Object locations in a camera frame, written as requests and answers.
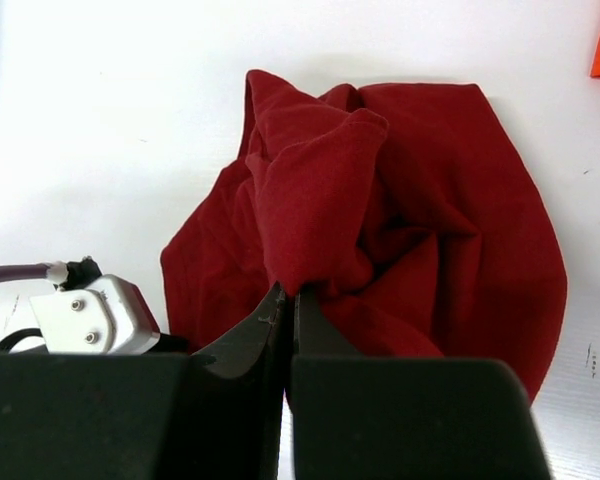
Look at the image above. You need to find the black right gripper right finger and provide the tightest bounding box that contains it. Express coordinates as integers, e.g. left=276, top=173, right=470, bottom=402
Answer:
left=288, top=290, right=550, bottom=479

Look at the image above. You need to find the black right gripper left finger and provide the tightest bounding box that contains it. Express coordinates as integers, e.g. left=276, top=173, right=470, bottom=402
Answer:
left=0, top=287, right=286, bottom=479

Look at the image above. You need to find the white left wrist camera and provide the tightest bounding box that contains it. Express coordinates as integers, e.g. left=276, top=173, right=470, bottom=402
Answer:
left=29, top=274, right=161, bottom=355

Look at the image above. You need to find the dark red t shirt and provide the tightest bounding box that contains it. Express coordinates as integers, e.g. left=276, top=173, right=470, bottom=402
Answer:
left=160, top=70, right=567, bottom=397

